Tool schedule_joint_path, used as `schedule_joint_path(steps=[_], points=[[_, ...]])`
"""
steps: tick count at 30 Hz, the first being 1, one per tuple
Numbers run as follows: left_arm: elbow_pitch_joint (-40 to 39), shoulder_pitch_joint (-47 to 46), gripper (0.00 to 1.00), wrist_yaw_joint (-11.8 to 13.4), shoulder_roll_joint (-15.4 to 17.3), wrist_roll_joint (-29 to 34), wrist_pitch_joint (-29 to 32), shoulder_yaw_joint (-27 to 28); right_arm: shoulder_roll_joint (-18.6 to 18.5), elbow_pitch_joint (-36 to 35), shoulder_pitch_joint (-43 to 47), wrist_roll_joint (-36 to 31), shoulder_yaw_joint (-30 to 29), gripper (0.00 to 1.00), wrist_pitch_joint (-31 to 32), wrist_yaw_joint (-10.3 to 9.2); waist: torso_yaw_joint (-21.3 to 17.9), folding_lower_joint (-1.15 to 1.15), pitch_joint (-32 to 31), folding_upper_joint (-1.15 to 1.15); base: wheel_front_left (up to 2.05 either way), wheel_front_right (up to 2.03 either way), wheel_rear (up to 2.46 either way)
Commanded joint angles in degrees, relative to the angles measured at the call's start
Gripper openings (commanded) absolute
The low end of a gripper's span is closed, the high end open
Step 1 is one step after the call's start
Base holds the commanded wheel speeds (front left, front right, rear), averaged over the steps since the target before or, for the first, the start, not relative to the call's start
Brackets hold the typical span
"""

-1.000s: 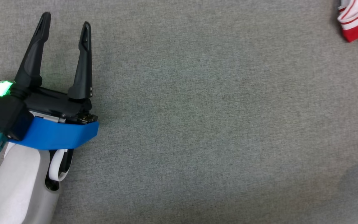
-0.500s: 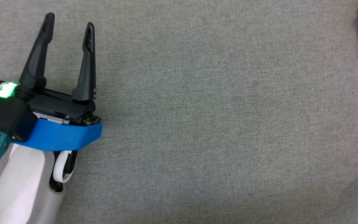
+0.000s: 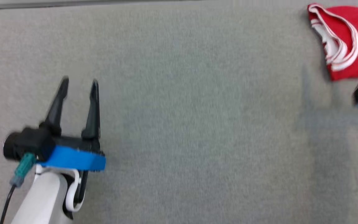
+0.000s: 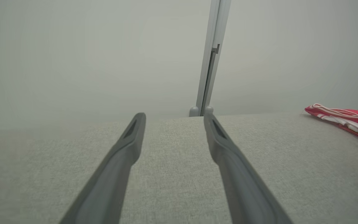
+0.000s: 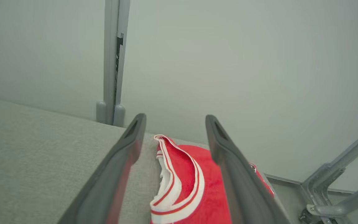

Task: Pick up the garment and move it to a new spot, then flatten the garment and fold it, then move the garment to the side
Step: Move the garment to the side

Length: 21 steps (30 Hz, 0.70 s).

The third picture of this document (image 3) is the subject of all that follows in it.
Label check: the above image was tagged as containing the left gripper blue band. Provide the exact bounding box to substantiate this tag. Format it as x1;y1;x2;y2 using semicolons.
38;76;107;206

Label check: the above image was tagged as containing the left camera cable teal plug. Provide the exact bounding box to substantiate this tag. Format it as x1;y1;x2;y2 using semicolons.
0;152;37;224

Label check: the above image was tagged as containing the red Bulls basketball jersey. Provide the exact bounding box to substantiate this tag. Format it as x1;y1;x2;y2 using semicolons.
307;3;358;82

